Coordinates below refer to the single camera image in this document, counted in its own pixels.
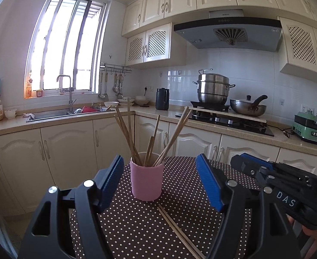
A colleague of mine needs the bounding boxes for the steel wok with handle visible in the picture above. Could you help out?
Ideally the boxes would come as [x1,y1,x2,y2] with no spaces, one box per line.
[230,95,268,117]

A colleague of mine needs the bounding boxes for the kitchen window with bars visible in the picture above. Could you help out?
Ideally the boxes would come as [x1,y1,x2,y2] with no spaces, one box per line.
[24,0,107,99]

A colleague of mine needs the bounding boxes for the stack of white dishes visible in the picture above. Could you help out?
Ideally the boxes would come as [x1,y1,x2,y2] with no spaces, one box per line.
[118,97,135,106]

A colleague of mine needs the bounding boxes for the wall utensil rack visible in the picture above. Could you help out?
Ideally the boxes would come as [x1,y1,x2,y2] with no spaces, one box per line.
[98,62,132,102]

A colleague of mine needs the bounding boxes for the pink chopstick holder cup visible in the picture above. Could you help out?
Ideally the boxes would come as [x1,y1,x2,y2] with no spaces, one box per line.
[130,159,164,201]

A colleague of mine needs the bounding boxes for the stainless steel sink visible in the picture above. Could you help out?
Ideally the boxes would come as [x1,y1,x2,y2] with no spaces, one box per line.
[26,106,115,122]

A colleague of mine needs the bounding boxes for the black electric kettle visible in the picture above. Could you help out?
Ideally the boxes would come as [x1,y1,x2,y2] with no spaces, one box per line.
[155,88,170,111]

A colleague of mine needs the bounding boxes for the white bowl on counter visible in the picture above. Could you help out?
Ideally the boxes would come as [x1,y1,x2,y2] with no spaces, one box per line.
[4,109,17,120]

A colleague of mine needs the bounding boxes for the cream upper kitchen cabinets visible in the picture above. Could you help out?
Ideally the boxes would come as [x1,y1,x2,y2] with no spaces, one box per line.
[122,0,317,82]

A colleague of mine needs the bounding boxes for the chrome sink faucet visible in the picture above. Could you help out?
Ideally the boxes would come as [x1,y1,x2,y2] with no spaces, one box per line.
[56,74,75,114]

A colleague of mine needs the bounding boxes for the black gas stove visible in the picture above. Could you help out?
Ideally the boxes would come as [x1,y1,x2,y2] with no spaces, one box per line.
[189,101,274,137]

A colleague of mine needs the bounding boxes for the cream lower kitchen cabinets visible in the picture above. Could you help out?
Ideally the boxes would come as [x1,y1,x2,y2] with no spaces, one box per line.
[0,113,317,216]

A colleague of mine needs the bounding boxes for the cream kitchen cabinets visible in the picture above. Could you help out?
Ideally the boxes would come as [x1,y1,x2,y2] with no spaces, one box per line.
[122,0,317,82]
[0,113,317,216]

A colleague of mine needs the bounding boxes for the green countertop appliance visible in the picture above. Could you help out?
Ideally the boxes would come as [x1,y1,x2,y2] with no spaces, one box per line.
[292,111,317,144]

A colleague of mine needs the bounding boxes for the grey range hood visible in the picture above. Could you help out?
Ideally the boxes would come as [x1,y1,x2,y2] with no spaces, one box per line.
[174,15,282,52]

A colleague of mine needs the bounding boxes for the stainless steel steamer pot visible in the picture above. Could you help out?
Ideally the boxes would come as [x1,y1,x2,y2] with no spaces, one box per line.
[193,68,236,105]

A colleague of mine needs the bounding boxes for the brown polka dot tablecloth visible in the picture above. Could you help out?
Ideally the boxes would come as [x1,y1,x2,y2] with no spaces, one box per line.
[69,155,262,259]

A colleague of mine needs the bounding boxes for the wooden chopstick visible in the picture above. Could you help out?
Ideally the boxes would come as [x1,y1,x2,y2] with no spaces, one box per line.
[157,206,201,259]
[153,106,191,167]
[115,107,143,166]
[155,109,193,167]
[127,105,134,155]
[158,204,207,259]
[115,115,139,163]
[144,136,154,167]
[144,115,160,167]

